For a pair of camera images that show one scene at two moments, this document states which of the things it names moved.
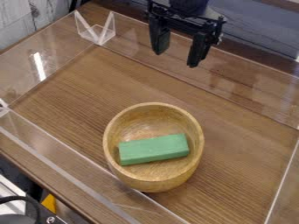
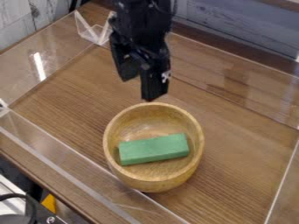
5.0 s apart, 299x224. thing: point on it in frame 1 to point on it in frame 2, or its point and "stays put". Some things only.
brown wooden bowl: [154, 141] stays put
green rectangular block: [149, 149] stays put
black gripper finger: [162, 14] to [127, 60]
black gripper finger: [206, 34] to [155, 76]
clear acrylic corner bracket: [97, 33] stays put
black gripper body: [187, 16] to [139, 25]
